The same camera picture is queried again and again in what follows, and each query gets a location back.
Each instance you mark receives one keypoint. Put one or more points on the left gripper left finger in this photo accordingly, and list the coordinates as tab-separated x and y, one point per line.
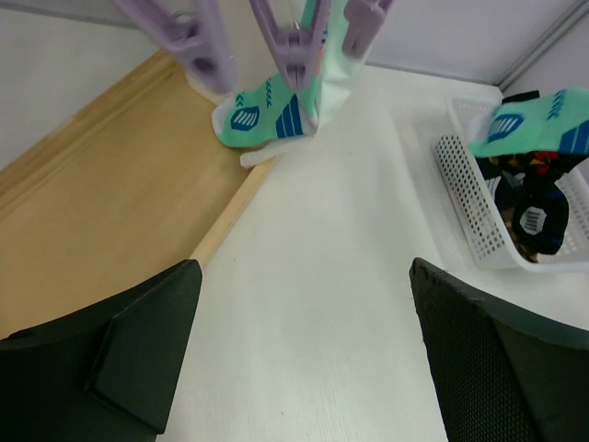
107	372

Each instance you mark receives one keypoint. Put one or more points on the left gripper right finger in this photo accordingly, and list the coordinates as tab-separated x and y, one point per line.
500	372

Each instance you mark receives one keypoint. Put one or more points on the black blue sport sock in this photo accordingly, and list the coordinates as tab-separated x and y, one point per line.
535	212

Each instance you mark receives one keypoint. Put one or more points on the red yellow argyle sock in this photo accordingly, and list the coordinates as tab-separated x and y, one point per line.
543	165

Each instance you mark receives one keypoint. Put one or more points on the mint green sock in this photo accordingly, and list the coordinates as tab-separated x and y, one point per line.
312	79
558	123

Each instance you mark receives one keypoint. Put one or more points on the purple round clip hanger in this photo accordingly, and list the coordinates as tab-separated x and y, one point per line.
200	42

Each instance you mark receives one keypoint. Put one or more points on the white plastic basket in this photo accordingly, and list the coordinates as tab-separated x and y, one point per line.
487	236

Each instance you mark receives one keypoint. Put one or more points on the wooden rack with tray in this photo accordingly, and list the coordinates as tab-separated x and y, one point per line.
132	184

